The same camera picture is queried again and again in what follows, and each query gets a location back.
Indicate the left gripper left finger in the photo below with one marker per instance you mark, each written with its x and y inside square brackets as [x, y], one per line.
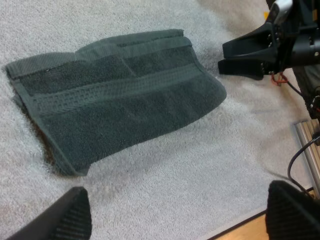
[67, 217]

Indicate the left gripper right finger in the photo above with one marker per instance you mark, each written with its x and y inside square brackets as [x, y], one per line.
[292, 215]

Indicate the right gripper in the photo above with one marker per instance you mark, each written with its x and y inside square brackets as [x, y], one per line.
[297, 47]

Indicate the grey-green towel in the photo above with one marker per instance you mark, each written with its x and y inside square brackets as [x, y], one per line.
[112, 100]

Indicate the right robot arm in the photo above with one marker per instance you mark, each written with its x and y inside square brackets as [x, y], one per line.
[308, 82]

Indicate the ribbed aluminium rail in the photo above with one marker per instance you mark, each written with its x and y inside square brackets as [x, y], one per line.
[308, 145]

